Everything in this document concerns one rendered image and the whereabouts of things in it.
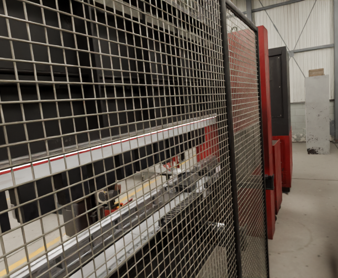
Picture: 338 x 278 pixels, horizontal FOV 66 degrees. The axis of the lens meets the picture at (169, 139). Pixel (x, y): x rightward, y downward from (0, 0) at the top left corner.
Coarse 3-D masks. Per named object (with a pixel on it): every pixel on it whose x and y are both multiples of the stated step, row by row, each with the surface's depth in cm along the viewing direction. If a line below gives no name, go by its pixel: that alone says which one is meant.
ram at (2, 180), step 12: (204, 120) 269; (180, 132) 222; (108, 144) 147; (120, 144) 155; (132, 144) 165; (144, 144) 176; (72, 156) 125; (84, 156) 132; (96, 156) 138; (24, 168) 105; (36, 168) 109; (48, 168) 114; (60, 168) 119; (0, 180) 97; (12, 180) 101; (24, 180) 105
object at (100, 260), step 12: (216, 168) 236; (204, 180) 203; (168, 204) 162; (156, 216) 146; (144, 228) 133; (156, 228) 132; (120, 240) 123; (144, 240) 121; (156, 240) 128; (108, 252) 114; (120, 252) 113; (132, 252) 112; (144, 252) 119; (96, 264) 106; (108, 264) 105; (132, 264) 111; (72, 276) 99; (84, 276) 99; (120, 276) 104; (132, 276) 111
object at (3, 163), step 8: (184, 120) 184; (192, 120) 195; (152, 128) 149; (160, 128) 156; (168, 128) 164; (112, 136) 122; (128, 136) 130; (80, 144) 104; (88, 144) 108; (96, 144) 112; (104, 144) 116; (40, 152) 91; (56, 152) 95; (72, 152) 101; (8, 160) 80; (16, 160) 82; (24, 160) 84; (8, 168) 80
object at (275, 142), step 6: (276, 144) 323; (276, 150) 322; (276, 156) 321; (276, 162) 320; (276, 168) 319; (276, 174) 319; (276, 180) 318; (276, 186) 317; (276, 192) 317; (276, 198) 318; (276, 204) 319; (276, 210) 320
